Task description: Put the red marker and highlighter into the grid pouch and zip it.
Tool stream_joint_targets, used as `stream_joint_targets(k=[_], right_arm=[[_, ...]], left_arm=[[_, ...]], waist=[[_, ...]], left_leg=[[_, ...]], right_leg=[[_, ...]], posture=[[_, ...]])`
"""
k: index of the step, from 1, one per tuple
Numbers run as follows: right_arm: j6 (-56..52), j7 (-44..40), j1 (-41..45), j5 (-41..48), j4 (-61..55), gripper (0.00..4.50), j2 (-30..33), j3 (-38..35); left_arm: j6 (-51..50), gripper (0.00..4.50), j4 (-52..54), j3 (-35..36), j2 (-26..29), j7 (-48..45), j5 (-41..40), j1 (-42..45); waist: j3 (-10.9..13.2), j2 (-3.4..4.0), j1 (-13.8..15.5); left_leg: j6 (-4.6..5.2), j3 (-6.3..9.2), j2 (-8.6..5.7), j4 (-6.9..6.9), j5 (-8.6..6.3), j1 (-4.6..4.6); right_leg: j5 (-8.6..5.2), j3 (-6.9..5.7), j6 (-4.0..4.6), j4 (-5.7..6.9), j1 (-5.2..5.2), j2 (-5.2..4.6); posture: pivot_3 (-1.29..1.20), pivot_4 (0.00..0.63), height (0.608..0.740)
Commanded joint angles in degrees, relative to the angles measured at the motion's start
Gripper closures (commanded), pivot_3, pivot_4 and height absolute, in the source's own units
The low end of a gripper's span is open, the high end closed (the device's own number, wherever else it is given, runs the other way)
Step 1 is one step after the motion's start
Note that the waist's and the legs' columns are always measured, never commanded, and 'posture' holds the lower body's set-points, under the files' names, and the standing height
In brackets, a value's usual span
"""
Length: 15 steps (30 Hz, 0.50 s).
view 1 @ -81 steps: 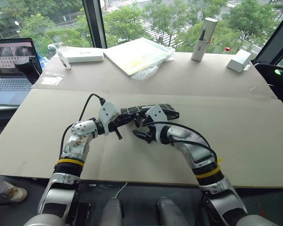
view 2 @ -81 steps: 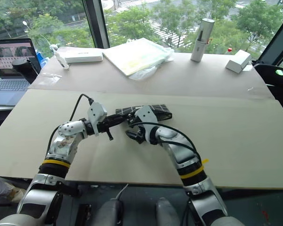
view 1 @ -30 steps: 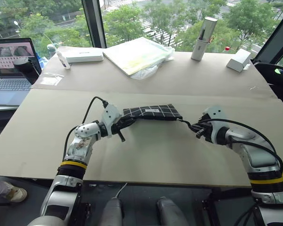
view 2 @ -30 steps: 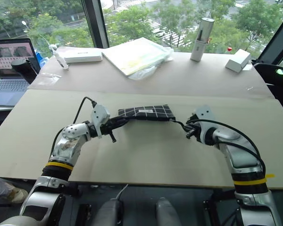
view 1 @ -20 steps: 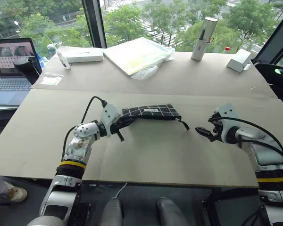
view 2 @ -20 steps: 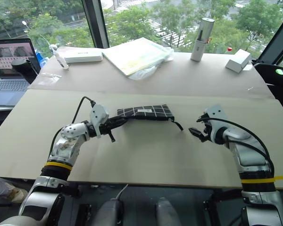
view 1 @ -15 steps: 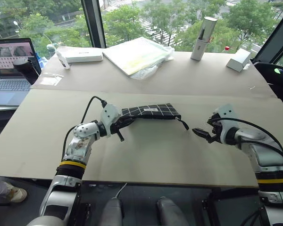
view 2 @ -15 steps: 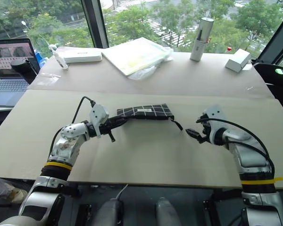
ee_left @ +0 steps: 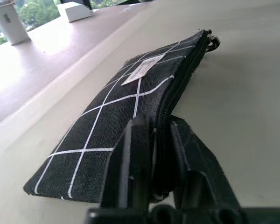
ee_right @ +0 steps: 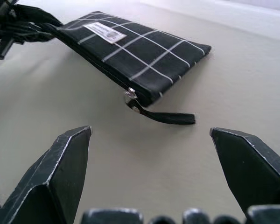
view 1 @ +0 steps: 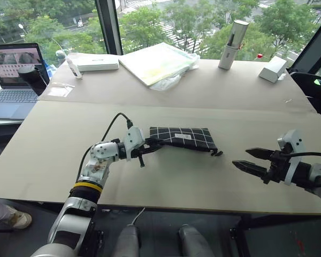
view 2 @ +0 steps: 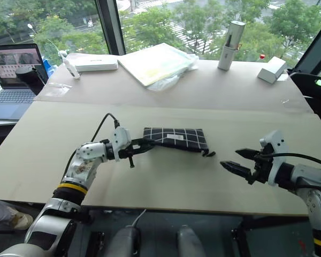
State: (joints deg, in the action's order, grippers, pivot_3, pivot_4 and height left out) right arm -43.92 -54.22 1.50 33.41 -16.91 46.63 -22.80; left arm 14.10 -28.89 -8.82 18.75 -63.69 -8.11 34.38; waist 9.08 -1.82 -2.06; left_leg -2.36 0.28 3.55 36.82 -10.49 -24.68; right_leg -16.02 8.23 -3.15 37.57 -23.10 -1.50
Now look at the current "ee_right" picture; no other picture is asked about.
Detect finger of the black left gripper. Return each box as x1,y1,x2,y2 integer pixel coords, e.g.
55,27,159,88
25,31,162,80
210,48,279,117
12,24,56,44
14,3,62,27

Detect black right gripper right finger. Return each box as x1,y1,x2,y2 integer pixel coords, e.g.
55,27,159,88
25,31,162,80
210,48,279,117
209,127,280,212

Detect black white-grid pencil case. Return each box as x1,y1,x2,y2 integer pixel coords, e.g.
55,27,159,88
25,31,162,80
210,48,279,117
41,11,212,126

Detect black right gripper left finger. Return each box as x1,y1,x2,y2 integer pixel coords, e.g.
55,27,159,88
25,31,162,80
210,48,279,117
0,126,93,224

